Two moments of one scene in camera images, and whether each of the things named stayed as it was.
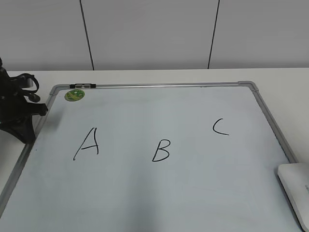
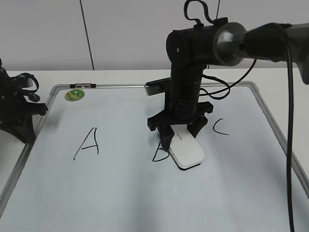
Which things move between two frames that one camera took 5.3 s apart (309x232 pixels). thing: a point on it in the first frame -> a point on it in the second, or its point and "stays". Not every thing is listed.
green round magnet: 74,95 stays
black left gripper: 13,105 stays
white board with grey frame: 162,157 stays
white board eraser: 295,178 -> 185,150
